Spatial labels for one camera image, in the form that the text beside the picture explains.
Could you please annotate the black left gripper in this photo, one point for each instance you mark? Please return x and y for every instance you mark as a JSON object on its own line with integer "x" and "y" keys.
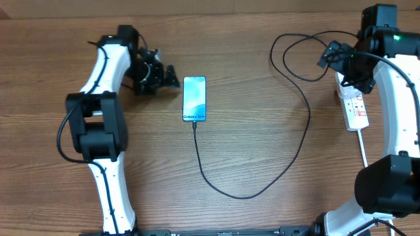
{"x": 157, "y": 82}

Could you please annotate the white charger plug adapter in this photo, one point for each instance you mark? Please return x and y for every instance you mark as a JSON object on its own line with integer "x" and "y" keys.
{"x": 347, "y": 92}

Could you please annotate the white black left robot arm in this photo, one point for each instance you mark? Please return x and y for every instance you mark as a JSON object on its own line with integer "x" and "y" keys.
{"x": 97, "y": 123}

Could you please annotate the blue Galaxy smartphone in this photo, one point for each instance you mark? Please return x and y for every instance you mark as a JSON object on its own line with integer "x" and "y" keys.
{"x": 194, "y": 99}

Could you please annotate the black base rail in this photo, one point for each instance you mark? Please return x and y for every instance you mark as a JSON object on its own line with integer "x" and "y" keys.
{"x": 282, "y": 231}

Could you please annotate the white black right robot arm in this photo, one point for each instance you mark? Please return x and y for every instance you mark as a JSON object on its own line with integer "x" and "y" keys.
{"x": 387, "y": 59}

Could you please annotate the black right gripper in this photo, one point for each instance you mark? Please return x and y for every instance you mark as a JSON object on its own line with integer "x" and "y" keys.
{"x": 363, "y": 84}

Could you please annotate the white power strip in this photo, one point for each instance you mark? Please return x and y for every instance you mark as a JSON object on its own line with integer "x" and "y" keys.
{"x": 354, "y": 110}

